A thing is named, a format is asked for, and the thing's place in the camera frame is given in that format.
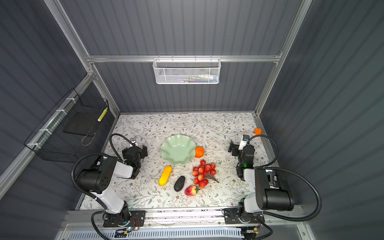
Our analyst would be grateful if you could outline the red fake peach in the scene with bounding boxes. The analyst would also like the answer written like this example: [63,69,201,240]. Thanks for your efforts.
[185,185,200,196]

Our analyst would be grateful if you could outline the small orange fake tangerine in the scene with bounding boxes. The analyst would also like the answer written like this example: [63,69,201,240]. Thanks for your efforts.
[254,128,263,135]

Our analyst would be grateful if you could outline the large orange fake fruit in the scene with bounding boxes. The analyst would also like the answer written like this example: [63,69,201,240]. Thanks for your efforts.
[195,147,205,158]

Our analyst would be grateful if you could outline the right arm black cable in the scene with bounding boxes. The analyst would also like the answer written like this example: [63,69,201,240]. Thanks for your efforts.
[248,134,322,223]

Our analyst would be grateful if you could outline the red fake lychee bunch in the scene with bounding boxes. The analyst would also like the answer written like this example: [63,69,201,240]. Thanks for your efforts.
[192,160,219,189]

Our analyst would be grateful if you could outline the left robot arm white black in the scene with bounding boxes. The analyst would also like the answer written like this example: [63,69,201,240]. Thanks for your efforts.
[71,146,148,227]

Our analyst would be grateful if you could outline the yellow marker in basket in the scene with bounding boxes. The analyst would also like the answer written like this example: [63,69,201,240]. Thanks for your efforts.
[97,108,108,122]

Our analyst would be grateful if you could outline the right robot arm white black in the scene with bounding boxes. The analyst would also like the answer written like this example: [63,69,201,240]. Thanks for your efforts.
[228,140,295,223]

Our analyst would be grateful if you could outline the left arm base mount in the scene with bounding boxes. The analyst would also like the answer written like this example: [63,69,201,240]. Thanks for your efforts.
[103,211,146,228]

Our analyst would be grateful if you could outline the tubes in white basket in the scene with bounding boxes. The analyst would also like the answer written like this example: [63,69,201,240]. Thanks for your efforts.
[179,74,219,84]

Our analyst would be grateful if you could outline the black pad in basket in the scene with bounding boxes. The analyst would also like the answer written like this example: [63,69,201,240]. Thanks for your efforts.
[63,112,101,137]

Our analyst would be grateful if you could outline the yellow fake mango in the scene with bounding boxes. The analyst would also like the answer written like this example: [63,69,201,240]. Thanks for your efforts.
[158,166,173,186]

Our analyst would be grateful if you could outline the aluminium front rail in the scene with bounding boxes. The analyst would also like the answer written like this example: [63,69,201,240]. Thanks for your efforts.
[62,205,305,229]

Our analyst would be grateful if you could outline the white wire mesh basket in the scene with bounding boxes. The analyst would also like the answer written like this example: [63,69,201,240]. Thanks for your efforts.
[153,60,222,85]

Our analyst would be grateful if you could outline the dark fake avocado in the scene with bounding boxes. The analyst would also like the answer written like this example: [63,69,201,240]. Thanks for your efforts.
[174,176,186,192]

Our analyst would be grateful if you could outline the green scalloped fruit bowl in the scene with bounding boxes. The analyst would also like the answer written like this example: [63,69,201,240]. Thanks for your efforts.
[161,135,197,165]

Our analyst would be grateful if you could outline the black wire basket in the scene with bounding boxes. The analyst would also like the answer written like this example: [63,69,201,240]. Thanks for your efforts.
[24,92,109,163]

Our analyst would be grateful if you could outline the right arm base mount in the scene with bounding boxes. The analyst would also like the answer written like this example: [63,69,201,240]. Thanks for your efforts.
[221,208,265,225]

